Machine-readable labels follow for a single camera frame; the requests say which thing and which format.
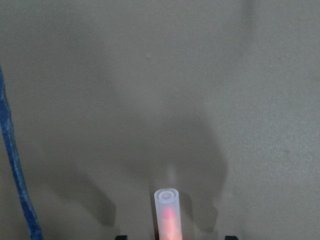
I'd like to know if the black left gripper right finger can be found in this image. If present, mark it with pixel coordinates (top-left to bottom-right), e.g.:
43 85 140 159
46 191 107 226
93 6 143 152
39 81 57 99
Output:
224 235 237 240

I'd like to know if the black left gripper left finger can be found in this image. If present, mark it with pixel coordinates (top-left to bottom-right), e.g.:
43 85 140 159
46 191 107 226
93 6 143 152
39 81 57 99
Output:
115 235 128 240

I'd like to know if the orange marker pen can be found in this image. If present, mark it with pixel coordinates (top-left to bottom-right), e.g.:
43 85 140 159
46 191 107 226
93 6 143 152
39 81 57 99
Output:
154 188 183 240

